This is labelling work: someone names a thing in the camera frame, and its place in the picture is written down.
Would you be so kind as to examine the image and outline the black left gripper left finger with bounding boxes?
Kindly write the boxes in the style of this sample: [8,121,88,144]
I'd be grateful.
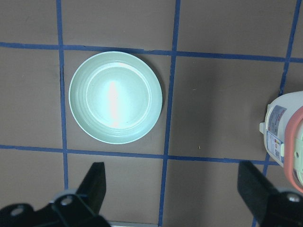
[0,162,110,227]

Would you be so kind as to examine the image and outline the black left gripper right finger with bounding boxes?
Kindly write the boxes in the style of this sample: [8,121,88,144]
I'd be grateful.
[237,161,303,227]

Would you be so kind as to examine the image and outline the white rice cooker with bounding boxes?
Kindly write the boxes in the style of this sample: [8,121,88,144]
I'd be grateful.
[259,91,303,192]

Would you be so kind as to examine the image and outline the far green plate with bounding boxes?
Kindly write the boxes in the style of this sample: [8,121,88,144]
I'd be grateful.
[68,51,163,144]

